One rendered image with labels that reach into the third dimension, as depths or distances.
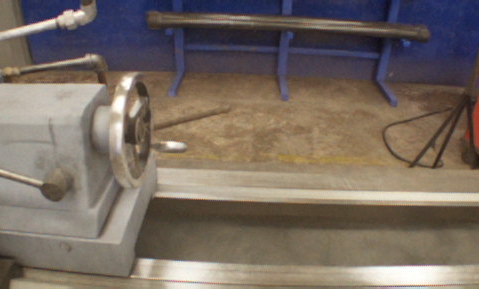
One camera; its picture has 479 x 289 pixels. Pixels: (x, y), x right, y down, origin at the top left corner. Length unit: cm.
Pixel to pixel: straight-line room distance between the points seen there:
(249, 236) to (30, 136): 59
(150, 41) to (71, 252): 327
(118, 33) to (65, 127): 331
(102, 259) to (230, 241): 36
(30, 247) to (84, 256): 11
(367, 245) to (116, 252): 64
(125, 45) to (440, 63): 324
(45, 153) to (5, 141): 8
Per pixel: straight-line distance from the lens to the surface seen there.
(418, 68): 423
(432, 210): 109
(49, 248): 81
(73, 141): 70
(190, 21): 327
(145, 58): 398
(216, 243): 100
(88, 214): 74
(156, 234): 103
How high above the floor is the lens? 146
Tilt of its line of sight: 33 degrees down
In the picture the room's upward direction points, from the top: 2 degrees clockwise
